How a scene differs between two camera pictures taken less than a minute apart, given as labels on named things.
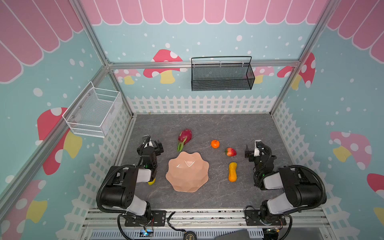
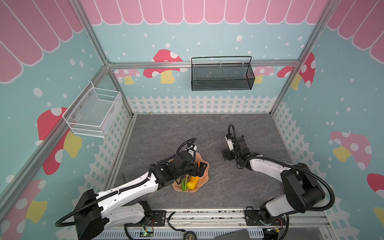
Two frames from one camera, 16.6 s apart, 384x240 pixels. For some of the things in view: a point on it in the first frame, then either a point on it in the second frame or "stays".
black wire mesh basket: x=218 y=77 stays
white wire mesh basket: x=94 y=111 stays
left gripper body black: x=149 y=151 to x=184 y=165
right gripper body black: x=250 y=153 to x=227 y=154
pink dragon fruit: x=184 y=137 to x=184 y=184
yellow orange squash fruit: x=232 y=176 to x=193 y=182
